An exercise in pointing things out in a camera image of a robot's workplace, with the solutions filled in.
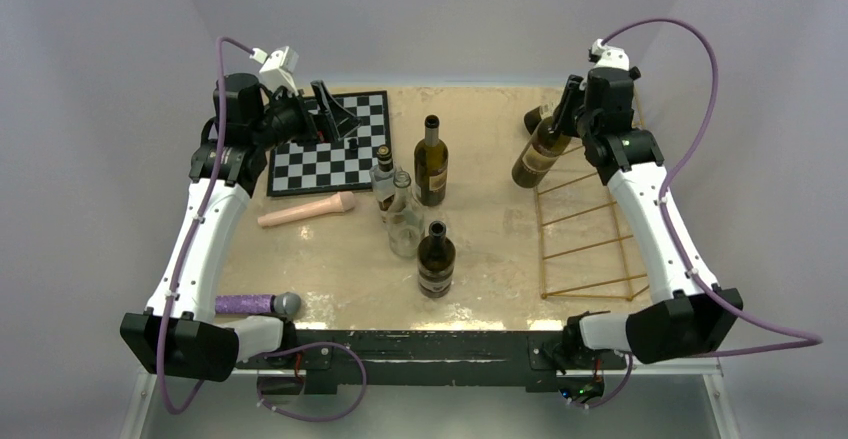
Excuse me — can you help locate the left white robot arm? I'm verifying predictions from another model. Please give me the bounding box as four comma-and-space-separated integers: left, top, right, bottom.
120, 73, 361, 382

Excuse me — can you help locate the black white chessboard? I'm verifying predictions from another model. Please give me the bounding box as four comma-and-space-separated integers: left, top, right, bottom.
266, 90, 392, 198

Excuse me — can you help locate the gold wire wine rack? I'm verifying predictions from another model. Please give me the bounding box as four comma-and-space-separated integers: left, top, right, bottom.
531, 84, 654, 302

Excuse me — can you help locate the purple glitter microphone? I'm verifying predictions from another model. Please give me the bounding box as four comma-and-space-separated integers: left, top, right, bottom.
214, 292, 302, 319

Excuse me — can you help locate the dark wine bottle white label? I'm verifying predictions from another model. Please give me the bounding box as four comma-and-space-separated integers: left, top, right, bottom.
417, 221, 456, 298

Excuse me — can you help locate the clear square liquor bottle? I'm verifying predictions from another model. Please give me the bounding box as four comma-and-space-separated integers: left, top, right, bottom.
369, 145, 396, 223

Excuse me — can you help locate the tall green wine bottle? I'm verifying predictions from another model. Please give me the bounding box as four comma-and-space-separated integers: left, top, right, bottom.
414, 115, 449, 207

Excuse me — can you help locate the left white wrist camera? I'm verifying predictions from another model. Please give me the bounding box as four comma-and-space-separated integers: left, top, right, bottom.
250, 46, 299, 94

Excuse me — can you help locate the clear glass bottle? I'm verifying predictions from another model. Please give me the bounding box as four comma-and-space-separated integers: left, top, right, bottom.
386, 171, 424, 258

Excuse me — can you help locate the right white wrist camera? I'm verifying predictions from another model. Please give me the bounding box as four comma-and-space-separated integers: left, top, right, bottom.
589, 39, 630, 71

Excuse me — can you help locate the black mounting base bar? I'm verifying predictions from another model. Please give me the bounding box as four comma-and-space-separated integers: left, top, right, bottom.
241, 329, 626, 394

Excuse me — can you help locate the dark wine bottle gold label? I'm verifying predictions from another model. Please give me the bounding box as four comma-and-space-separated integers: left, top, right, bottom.
511, 118, 571, 189

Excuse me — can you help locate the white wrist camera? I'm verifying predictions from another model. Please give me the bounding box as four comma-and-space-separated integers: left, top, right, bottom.
589, 39, 630, 71
250, 46, 299, 94

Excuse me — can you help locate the dark wine bottle cream label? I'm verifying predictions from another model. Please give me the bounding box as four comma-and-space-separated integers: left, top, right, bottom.
523, 103, 556, 135

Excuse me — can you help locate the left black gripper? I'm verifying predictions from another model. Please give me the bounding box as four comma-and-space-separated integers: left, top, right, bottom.
250, 80, 360, 152

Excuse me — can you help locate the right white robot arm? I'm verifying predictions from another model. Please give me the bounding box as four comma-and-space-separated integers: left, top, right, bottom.
554, 67, 743, 366

